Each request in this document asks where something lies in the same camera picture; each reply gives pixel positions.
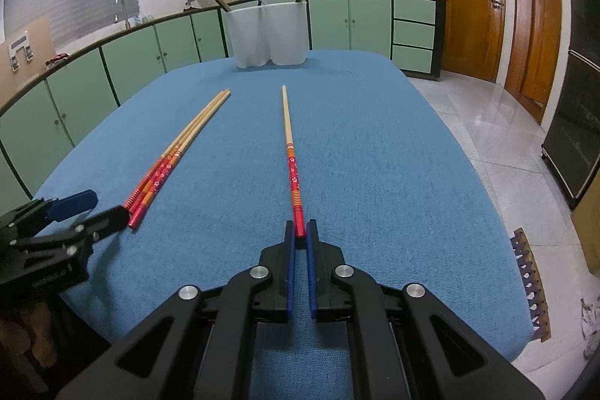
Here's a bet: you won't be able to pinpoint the black and white printed sheet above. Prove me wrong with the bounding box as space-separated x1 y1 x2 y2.
578 296 600 355

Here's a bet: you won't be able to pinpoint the chair with patterned cushion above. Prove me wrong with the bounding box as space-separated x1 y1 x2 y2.
510 228 550 343

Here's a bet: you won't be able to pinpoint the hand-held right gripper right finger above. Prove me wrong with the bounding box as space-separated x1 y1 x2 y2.
306 220 545 400

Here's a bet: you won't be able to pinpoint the person's left hand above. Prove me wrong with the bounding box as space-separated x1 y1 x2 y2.
0 301 63 371

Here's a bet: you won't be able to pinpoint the brown cardboard box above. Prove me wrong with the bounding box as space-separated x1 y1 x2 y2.
570 188 600 270

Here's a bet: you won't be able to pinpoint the open wooden door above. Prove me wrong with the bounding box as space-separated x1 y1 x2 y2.
508 0 564 125

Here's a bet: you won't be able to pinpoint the green base cabinets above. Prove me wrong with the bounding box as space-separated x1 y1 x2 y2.
0 0 446 202

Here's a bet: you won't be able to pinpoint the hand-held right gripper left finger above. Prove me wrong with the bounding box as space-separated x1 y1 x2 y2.
56 221 296 400

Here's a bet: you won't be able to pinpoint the metal kitchen faucet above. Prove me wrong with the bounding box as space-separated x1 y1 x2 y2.
114 0 132 30

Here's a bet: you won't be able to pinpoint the table with blue cloth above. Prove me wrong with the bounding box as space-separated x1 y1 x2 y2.
33 49 536 400

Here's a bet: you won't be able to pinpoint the white wall-mount device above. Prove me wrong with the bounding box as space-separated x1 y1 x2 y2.
8 33 34 71

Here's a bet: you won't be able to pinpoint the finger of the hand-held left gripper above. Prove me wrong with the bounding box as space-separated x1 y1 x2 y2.
47 189 98 222
86 206 131 242

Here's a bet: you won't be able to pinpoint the brown cardboard board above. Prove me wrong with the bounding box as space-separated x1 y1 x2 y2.
0 16 55 92

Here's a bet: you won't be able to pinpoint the white utensil holder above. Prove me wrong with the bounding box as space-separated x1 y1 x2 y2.
224 1 311 70

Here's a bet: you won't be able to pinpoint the black glass-front cabinet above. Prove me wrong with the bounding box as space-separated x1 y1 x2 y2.
541 0 600 211

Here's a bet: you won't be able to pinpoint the red patterned chopstick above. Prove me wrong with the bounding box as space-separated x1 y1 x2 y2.
281 85 307 238
128 88 232 231
122 88 228 214

